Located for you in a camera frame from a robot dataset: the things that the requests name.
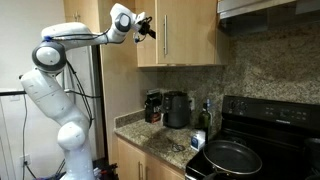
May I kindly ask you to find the wooden lower cabinet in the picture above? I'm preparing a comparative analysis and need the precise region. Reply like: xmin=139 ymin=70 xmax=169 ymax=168
xmin=118 ymin=138 xmax=185 ymax=180

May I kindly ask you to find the black electric stove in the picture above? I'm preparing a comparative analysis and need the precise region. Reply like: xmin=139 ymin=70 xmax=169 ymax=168
xmin=185 ymin=96 xmax=320 ymax=180

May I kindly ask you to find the wooden cabinet above fridge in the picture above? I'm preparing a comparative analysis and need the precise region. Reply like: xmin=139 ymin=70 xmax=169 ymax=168
xmin=63 ymin=0 xmax=98 ymax=25

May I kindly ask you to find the dark green glass bottle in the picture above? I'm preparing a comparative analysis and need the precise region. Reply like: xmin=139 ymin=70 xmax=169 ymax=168
xmin=198 ymin=103 xmax=211 ymax=143

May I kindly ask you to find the black air fryer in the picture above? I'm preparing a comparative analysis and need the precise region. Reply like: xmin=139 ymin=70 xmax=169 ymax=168
xmin=162 ymin=91 xmax=190 ymax=129

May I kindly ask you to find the black coffee maker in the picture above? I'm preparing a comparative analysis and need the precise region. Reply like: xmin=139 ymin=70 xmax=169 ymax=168
xmin=145 ymin=89 xmax=162 ymax=123

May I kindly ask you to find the black camera on stand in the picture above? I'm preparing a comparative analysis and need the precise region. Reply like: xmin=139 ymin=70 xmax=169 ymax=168
xmin=0 ymin=88 xmax=26 ymax=97

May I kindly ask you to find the white blue carton box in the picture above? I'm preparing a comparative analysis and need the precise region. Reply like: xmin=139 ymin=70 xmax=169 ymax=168
xmin=190 ymin=130 xmax=206 ymax=151

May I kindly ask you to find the steel range hood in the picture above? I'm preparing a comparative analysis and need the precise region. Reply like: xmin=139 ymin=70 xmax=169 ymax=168
xmin=217 ymin=0 xmax=320 ymax=36

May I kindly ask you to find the cabinet door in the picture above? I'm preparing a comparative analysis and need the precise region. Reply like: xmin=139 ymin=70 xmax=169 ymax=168
xmin=135 ymin=0 xmax=156 ymax=67

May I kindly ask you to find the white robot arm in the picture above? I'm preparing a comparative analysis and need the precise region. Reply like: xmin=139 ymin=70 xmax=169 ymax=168
xmin=21 ymin=3 xmax=156 ymax=180

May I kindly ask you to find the wooden upper cabinet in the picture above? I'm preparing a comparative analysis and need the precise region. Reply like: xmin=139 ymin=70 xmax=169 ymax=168
xmin=151 ymin=0 xmax=229 ymax=67

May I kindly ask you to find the black frying pan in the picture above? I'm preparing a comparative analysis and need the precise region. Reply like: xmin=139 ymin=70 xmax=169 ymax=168
xmin=202 ymin=140 xmax=262 ymax=180

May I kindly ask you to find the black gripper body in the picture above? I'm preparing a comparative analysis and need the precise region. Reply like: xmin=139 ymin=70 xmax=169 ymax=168
xmin=139 ymin=17 xmax=153 ymax=35

